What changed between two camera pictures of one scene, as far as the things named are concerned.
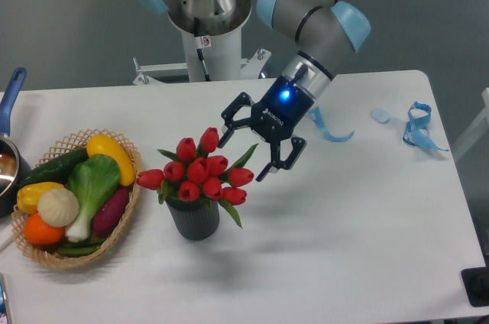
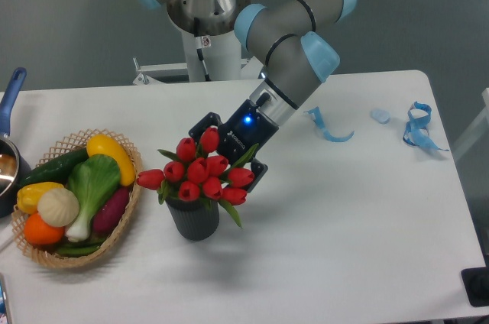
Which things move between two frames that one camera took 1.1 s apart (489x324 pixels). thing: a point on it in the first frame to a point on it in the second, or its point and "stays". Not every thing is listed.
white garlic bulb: [58, 207] stays
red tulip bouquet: [193, 173] stays
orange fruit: [41, 232] stays
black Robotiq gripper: [274, 117] to [240, 133]
